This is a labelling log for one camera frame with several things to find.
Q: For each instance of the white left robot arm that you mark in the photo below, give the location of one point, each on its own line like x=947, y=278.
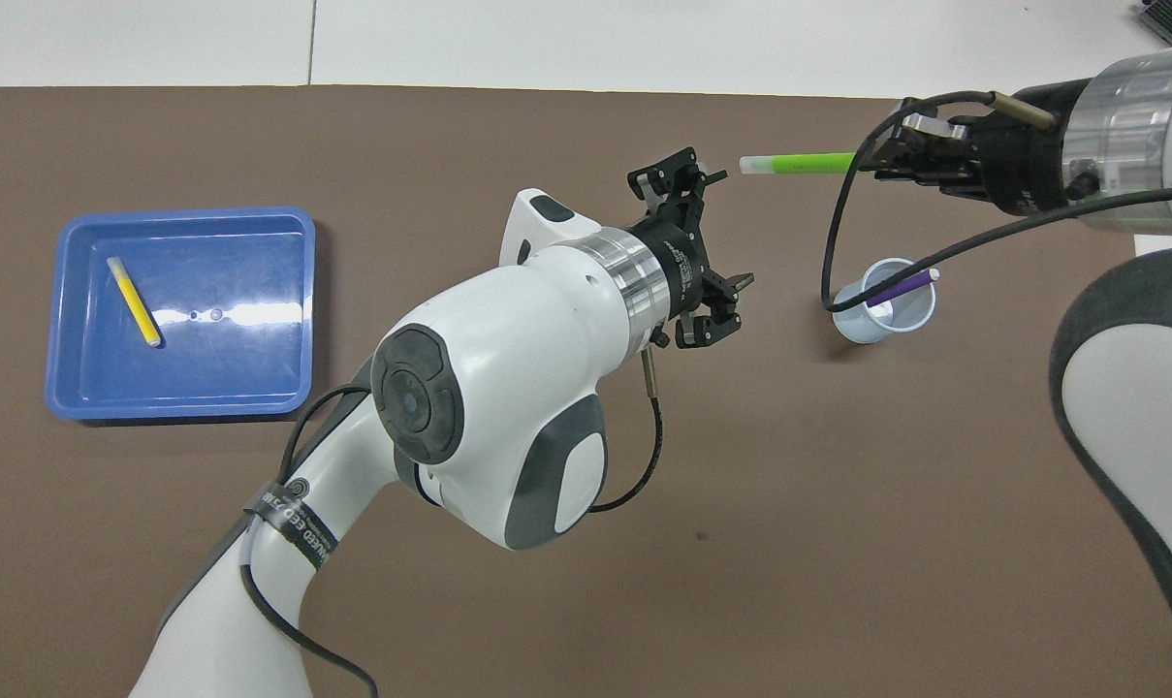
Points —
x=508, y=388

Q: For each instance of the clear plastic cup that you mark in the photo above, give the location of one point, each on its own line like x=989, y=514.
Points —
x=867, y=325

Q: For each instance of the brown table mat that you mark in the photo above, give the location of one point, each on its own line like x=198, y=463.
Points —
x=789, y=485

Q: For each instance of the green pen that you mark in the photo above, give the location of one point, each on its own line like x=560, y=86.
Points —
x=808, y=164

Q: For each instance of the blue plastic tray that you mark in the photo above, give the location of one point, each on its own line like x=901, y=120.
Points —
x=227, y=368

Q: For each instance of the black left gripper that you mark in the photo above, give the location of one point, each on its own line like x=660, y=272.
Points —
x=681, y=262

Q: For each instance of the purple pen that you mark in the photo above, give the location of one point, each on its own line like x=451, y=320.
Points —
x=901, y=288

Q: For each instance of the yellow pen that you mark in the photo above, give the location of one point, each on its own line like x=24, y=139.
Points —
x=135, y=302

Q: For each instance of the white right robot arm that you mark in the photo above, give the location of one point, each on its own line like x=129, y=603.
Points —
x=1138, y=388

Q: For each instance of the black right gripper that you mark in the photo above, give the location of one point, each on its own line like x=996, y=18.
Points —
x=1027, y=155

